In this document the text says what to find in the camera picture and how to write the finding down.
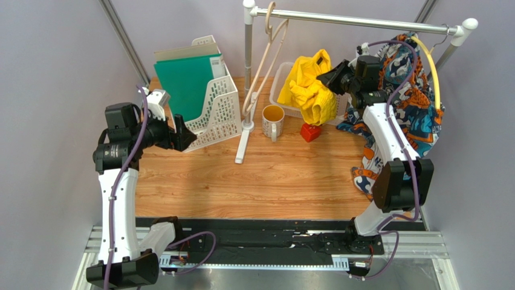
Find patterned blue orange shorts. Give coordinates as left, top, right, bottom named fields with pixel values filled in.
left=337, top=33, right=444, bottom=201

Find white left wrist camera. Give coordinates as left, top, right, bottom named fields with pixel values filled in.
left=146, top=89, right=170, bottom=121

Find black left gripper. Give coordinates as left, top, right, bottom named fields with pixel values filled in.
left=131, top=108, right=196, bottom=152

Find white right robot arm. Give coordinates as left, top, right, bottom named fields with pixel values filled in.
left=317, top=56, right=434, bottom=237

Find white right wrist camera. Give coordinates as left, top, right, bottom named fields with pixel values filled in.
left=355, top=42, right=371, bottom=58

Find white perforated file holder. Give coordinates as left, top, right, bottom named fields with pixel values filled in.
left=185, top=56, right=242, bottom=152

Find yellow clothes hanger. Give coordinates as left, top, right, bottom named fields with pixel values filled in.
left=410, top=24, right=450, bottom=110

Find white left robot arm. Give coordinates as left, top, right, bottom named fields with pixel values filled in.
left=86, top=103, right=197, bottom=289

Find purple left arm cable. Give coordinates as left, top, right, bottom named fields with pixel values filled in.
left=102, top=84, right=218, bottom=290

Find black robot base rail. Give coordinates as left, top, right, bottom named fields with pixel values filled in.
left=134, top=217, right=427, bottom=268

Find red cube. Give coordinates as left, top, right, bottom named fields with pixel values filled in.
left=300, top=123, right=322, bottom=143

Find white clothes rack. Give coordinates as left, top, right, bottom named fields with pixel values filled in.
left=234, top=0, right=479, bottom=165

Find beige clothes hanger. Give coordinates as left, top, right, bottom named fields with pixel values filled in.
left=241, top=1, right=289, bottom=123

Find yellow shorts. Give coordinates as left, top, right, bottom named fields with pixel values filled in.
left=277, top=49, right=337, bottom=126

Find green folder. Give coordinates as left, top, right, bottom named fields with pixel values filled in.
left=154, top=53, right=227, bottom=122

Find beige folder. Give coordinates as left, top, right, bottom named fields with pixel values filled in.
left=154, top=42, right=219, bottom=62

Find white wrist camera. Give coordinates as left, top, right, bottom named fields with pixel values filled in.
left=146, top=89, right=170, bottom=121
left=355, top=42, right=371, bottom=58

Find white perforated plastic basket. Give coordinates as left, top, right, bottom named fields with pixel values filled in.
left=268, top=61, right=350, bottom=121

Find white mug with yellow interior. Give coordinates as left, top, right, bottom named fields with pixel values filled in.
left=262, top=105, right=285, bottom=143

